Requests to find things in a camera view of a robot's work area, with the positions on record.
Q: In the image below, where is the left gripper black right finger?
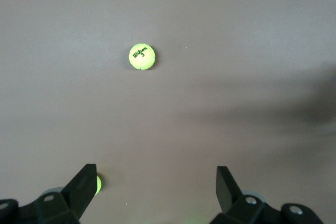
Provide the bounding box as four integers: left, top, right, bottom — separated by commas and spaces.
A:
215, 165, 243, 214

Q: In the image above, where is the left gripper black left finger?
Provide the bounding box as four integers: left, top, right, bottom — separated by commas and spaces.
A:
61, 163, 98, 221

